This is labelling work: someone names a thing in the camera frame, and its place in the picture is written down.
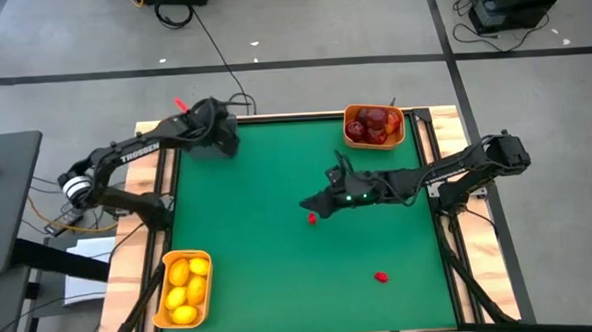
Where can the green table mat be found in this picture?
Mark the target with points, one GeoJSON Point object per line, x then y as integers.
{"type": "Point", "coordinates": [261, 277]}

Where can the dark red apple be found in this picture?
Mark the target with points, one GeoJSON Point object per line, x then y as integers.
{"type": "Point", "coordinates": [377, 118]}

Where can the yellow plastic basket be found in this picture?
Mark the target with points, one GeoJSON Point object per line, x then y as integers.
{"type": "Point", "coordinates": [159, 323]}

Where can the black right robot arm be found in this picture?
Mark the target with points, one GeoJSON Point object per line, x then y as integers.
{"type": "Point", "coordinates": [451, 169]}

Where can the orange plastic basket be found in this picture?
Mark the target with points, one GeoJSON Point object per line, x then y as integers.
{"type": "Point", "coordinates": [375, 146]}

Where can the small yellow lemon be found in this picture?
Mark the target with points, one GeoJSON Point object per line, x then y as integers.
{"type": "Point", "coordinates": [175, 298]}

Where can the white box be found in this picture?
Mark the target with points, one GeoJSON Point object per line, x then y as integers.
{"type": "Point", "coordinates": [88, 290]}

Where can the small red strawberry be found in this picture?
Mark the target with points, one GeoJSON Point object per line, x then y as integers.
{"type": "Point", "coordinates": [381, 277]}
{"type": "Point", "coordinates": [312, 219]}

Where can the black crossbar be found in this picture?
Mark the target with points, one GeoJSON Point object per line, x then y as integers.
{"type": "Point", "coordinates": [60, 259]}

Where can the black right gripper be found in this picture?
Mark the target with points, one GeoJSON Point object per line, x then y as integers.
{"type": "Point", "coordinates": [357, 189]}

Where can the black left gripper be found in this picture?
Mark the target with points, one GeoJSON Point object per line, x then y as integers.
{"type": "Point", "coordinates": [214, 129]}

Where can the dark grey desk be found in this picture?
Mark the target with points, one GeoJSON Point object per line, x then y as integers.
{"type": "Point", "coordinates": [7, 198]}

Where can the orange-red apple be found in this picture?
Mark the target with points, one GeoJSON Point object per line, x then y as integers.
{"type": "Point", "coordinates": [393, 122]}

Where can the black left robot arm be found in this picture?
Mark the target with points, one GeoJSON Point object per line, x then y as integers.
{"type": "Point", "coordinates": [135, 152]}

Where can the black power adapter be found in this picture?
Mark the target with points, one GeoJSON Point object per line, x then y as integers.
{"type": "Point", "coordinates": [61, 224]}

